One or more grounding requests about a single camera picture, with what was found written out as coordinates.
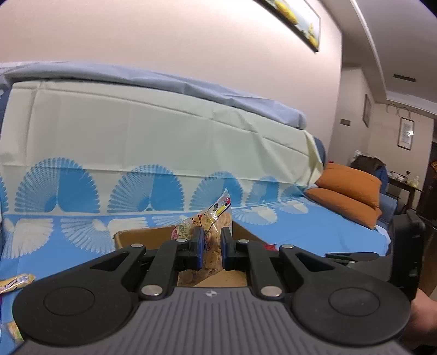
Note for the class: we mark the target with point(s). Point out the white framed certificate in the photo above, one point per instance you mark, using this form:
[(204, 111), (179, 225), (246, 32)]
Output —
[(406, 132)]

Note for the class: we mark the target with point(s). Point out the upper orange cushion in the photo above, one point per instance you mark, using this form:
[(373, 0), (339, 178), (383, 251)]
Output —
[(351, 182)]

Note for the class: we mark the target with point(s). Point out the long framed wall picture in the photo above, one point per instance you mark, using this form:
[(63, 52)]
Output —
[(298, 16)]

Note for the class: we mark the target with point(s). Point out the red snack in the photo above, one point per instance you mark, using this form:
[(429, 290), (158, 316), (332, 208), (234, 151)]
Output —
[(270, 247)]

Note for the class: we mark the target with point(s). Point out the yellow chocolate bar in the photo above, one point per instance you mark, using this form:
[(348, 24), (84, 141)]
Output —
[(16, 282)]

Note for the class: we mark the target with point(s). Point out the open cardboard box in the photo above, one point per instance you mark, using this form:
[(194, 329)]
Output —
[(151, 239)]

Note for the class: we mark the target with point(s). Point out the lower orange cushion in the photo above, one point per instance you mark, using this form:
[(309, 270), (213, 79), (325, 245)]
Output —
[(347, 207)]

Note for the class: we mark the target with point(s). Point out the clear bag of biscuits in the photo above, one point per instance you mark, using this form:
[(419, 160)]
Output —
[(212, 220)]

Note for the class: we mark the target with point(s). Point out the green label rice cracker pack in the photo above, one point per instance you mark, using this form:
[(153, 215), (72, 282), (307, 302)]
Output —
[(14, 332)]

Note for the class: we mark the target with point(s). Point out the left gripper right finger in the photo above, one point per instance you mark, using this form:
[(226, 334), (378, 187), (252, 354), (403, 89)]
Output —
[(251, 258)]

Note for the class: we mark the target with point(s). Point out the blue fan-patterned cloth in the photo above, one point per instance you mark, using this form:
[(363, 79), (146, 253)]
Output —
[(82, 161)]

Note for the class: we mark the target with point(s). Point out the orange cushion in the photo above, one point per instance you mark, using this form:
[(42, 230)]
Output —
[(351, 182), (347, 207)]

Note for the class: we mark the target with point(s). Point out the dark chair with clothes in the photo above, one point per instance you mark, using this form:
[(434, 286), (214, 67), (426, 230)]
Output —
[(373, 166)]

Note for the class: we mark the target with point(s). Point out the right hand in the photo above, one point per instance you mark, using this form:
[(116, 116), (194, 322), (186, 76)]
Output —
[(421, 328)]

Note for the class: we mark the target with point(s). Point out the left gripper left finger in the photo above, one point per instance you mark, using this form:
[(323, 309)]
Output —
[(166, 262)]

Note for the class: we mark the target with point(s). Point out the small framed picture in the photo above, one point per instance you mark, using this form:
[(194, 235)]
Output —
[(367, 110)]

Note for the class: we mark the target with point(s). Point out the dark wooden side table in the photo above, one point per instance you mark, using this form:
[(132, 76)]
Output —
[(405, 183)]

